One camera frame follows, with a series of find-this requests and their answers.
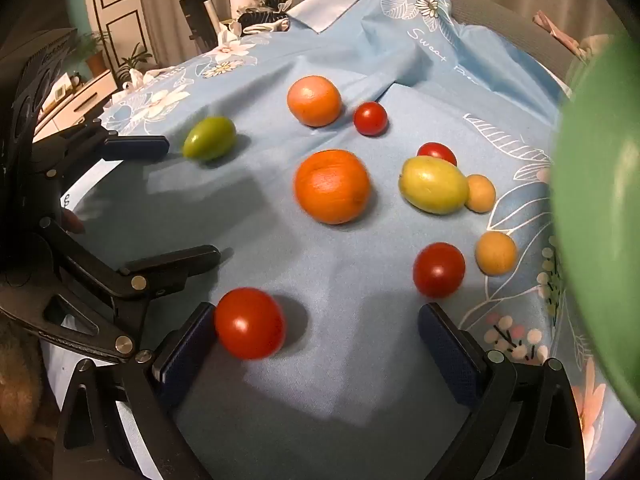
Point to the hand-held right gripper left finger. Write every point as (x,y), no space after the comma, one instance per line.
(187,350)

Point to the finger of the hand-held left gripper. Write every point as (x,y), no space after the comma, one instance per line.
(135,147)
(170,262)

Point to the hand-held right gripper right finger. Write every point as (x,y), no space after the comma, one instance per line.
(445,350)

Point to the red cherry tomato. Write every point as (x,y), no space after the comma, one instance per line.
(249,323)
(439,270)
(437,151)
(370,118)

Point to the green jujube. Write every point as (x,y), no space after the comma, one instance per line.
(210,138)

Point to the tan longan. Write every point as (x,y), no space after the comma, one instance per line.
(496,253)
(482,193)

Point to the yellow-green jujube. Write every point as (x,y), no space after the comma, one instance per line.
(432,185)

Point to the large orange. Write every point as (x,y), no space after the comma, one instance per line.
(332,186)

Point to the small orange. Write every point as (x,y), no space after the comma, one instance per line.
(314,101)

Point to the green bowl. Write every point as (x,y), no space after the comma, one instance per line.
(600,210)

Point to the person's left forearm furry sleeve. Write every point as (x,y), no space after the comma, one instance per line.
(15,385)

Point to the person's left hand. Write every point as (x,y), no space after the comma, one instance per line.
(75,222)

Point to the white cabinet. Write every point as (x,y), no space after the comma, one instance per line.
(80,100)

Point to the potted plant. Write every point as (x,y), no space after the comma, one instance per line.
(95,62)
(132,62)

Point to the blue floral bed sheet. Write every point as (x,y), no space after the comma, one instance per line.
(325,270)

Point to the black stick vacuum cleaner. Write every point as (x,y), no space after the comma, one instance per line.
(197,15)

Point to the grey curtain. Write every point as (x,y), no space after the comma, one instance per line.
(165,0)

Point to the black and white cloth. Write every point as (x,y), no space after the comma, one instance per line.
(270,10)

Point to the pink crumpled cloth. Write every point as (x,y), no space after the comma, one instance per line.
(550,25)

